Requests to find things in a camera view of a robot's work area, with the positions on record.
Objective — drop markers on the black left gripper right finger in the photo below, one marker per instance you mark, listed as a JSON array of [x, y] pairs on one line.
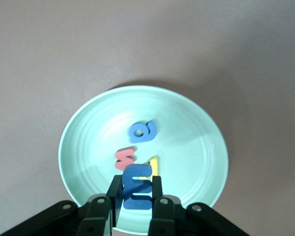
[[164, 214]]

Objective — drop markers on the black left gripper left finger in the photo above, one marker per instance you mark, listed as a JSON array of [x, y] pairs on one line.
[[96, 211]]

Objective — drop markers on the yellow foam letter p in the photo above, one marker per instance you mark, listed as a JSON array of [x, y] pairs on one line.
[[154, 167]]

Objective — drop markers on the blue foam letter m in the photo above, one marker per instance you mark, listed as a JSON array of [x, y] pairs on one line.
[[137, 169]]

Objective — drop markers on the red foam letter w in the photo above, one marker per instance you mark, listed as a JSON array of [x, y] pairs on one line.
[[120, 157]]

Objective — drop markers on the blue foam letter g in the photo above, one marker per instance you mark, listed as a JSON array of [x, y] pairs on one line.
[[145, 138]]

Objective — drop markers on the green round plate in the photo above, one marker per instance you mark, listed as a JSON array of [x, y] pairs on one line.
[[186, 137]]

